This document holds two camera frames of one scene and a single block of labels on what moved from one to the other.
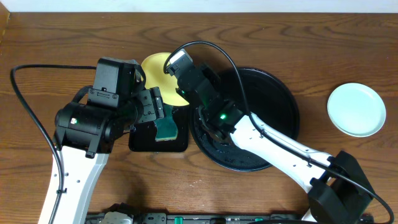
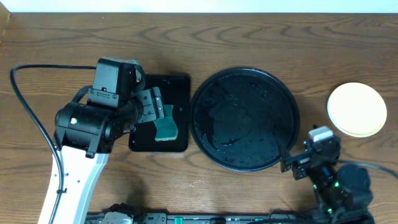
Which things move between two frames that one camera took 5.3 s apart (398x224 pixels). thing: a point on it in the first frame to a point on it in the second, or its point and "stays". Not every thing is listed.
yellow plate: (153, 75) to (356, 109)
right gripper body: (209, 74) to (301, 164)
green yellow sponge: (166, 126) stays
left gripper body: (152, 106) stays
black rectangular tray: (142, 138) stays
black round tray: (272, 107) stays
